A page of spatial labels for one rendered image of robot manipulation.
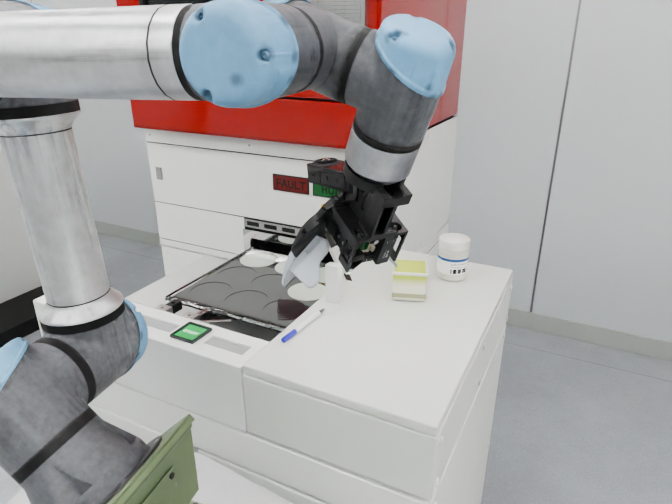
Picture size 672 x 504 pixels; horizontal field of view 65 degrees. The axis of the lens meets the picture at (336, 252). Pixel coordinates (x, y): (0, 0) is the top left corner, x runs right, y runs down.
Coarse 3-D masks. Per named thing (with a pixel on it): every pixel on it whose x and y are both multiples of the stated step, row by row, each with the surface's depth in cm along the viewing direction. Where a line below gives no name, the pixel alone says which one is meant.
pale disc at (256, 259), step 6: (246, 258) 150; (252, 258) 150; (258, 258) 150; (264, 258) 150; (270, 258) 150; (246, 264) 146; (252, 264) 146; (258, 264) 146; (264, 264) 146; (270, 264) 146
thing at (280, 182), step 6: (276, 180) 150; (282, 180) 149; (288, 180) 148; (294, 180) 147; (300, 180) 146; (306, 180) 146; (276, 186) 151; (282, 186) 150; (288, 186) 149; (294, 186) 148; (300, 186) 147; (306, 186) 146; (306, 192) 147
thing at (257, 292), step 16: (224, 272) 142; (240, 272) 142; (256, 272) 141; (272, 272) 141; (192, 288) 133; (208, 288) 133; (224, 288) 133; (240, 288) 133; (256, 288) 133; (272, 288) 133; (288, 288) 133; (208, 304) 125; (224, 304) 125; (240, 304) 125; (256, 304) 125; (272, 304) 125; (288, 304) 125; (304, 304) 125; (272, 320) 118; (288, 320) 118
